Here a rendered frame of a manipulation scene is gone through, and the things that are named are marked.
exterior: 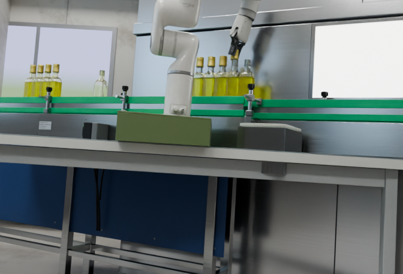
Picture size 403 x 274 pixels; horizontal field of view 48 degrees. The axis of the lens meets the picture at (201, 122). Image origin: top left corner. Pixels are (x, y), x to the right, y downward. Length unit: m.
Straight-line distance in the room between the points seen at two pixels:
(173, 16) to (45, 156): 0.65
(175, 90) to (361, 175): 0.69
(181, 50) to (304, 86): 0.64
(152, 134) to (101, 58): 3.70
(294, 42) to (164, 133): 0.84
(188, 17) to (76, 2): 3.86
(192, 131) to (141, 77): 0.99
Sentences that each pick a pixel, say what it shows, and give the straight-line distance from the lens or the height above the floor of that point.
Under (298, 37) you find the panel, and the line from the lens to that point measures 2.06.
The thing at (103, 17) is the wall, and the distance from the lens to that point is 5.27.
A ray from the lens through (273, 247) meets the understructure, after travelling 2.07.
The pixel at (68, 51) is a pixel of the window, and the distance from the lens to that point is 5.25.
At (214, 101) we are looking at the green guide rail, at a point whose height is 0.94.
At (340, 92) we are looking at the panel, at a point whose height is 1.02.
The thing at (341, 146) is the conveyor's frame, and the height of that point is 0.79.
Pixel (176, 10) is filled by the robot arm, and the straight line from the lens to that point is 1.59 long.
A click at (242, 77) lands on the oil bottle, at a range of 1.94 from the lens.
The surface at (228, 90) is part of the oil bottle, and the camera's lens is 1.96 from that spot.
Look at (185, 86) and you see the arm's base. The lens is 1.58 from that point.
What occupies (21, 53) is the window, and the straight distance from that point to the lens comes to 5.43.
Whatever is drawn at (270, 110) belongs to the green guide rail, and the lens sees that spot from 1.86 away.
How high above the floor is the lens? 0.71
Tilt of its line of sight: 4 degrees up
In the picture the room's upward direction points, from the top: 4 degrees clockwise
